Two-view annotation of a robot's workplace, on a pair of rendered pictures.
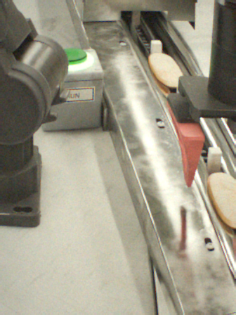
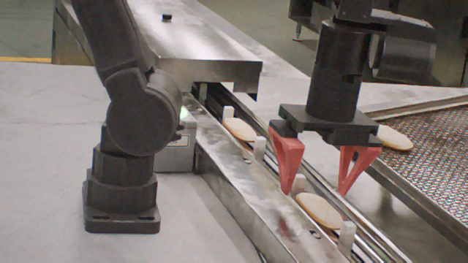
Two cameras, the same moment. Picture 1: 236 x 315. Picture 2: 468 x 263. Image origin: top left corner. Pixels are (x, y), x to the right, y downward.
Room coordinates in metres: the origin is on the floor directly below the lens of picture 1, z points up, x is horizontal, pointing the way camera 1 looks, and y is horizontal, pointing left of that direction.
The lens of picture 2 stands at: (-0.21, 0.15, 1.24)
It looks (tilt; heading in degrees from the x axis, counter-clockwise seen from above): 18 degrees down; 350
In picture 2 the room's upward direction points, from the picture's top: 7 degrees clockwise
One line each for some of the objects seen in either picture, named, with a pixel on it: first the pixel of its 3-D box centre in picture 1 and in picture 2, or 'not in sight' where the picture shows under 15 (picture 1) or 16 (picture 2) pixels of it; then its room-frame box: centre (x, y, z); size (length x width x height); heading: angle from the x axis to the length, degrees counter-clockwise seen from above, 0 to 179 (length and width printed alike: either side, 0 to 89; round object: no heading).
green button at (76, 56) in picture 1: (70, 59); not in sight; (0.89, 0.06, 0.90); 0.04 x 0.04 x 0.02
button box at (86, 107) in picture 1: (70, 100); (165, 149); (0.89, 0.06, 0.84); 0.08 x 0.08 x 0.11; 12
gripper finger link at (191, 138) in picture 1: (207, 140); (302, 156); (0.68, -0.08, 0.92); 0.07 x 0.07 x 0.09; 12
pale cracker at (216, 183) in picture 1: (230, 197); (319, 208); (0.68, -0.11, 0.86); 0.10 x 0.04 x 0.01; 12
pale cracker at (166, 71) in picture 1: (166, 67); (240, 128); (0.97, -0.06, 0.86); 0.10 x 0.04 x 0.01; 12
